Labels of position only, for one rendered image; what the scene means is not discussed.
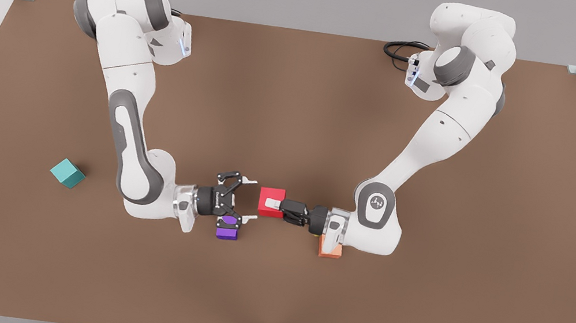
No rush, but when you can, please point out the purple wooden cube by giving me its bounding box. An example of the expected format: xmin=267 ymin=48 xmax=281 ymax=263
xmin=215 ymin=215 xmax=243 ymax=243

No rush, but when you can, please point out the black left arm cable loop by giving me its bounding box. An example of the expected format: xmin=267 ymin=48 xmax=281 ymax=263
xmin=382 ymin=36 xmax=432 ymax=66

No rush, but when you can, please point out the teal blue wooden cube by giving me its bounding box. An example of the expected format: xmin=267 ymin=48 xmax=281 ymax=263
xmin=48 ymin=156 xmax=89 ymax=191

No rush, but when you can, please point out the orange wooden cube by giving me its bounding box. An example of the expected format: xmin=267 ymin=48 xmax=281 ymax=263
xmin=317 ymin=235 xmax=346 ymax=262

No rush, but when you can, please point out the red wooden cube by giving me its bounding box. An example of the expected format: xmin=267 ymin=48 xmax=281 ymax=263
xmin=256 ymin=185 xmax=289 ymax=220

